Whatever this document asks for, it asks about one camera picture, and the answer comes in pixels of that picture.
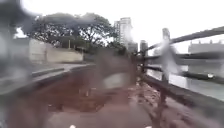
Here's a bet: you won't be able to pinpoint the tall pale building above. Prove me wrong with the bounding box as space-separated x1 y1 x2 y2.
113 16 135 48

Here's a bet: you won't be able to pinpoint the large spreading trees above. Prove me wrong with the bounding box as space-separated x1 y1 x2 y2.
21 12 128 55

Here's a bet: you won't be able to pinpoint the red paved path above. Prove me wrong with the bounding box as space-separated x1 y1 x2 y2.
6 62 224 128

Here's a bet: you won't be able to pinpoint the grey paved strip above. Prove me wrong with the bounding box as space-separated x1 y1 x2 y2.
0 62 88 98

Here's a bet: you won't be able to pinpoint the low distant building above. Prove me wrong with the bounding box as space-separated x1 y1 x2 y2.
187 39 224 55

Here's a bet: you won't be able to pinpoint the grey water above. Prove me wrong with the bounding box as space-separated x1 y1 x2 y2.
146 62 224 102

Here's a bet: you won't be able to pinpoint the pale concrete wall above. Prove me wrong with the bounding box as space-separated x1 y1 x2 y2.
13 37 84 65

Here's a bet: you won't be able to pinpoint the dark wooden rail fence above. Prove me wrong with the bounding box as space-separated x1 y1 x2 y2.
133 25 224 128

